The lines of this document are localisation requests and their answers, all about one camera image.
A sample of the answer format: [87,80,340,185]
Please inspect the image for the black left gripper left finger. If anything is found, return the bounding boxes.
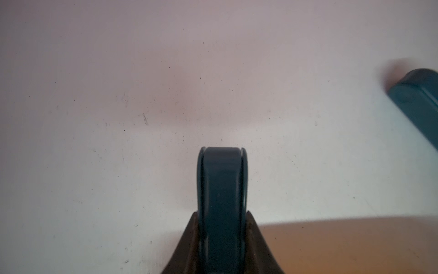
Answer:
[162,212,199,274]

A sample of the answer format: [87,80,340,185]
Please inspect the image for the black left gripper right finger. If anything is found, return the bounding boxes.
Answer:
[244,211,284,274]

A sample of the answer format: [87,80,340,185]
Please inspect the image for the yellow storage tray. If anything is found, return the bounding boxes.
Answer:
[260,216,438,274]

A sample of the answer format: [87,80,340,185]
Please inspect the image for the teal pruning pliers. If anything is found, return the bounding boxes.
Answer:
[197,147,248,274]

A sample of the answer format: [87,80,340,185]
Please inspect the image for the teal pliers at back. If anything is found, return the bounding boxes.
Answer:
[387,68,438,148]

